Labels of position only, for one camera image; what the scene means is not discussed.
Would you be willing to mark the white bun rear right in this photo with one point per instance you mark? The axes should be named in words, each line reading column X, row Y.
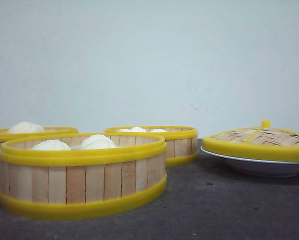
column 157, row 130

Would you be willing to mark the white bun rear centre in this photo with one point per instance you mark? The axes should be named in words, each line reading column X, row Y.
column 137, row 129

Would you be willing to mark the white shallow plate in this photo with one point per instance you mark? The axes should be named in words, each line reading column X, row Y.
column 260, row 168

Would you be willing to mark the woven bamboo steamer lid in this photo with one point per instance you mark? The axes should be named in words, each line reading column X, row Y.
column 264, row 143

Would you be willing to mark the bamboo steamer basket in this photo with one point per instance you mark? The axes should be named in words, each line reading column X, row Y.
column 81, row 183
column 53, row 131
column 181, row 142

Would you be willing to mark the white bun rear left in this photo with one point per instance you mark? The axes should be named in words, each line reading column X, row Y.
column 124, row 130

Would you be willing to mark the white bun left basket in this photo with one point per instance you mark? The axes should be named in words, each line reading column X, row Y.
column 25, row 127

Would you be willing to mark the white bun front right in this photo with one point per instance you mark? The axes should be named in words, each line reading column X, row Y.
column 97, row 142

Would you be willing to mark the white bun front left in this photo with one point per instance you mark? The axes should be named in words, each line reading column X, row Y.
column 51, row 145

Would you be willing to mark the white bun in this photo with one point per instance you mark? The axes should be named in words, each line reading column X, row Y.
column 137, row 129
column 157, row 130
column 97, row 142
column 51, row 145
column 124, row 130

